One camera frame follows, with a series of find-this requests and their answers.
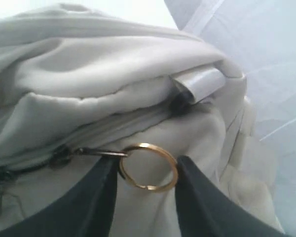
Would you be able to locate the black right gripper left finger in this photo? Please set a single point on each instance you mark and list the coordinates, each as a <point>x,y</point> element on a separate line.
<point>86,210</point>

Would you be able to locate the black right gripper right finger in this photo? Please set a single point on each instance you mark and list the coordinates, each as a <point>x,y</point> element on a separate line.
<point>204,211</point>

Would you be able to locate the brass key ring zipper pull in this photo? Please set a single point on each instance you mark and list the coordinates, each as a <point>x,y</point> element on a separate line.
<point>142,165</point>

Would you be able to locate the cream canvas duffel bag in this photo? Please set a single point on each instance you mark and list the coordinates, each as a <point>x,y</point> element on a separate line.
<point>71,77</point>

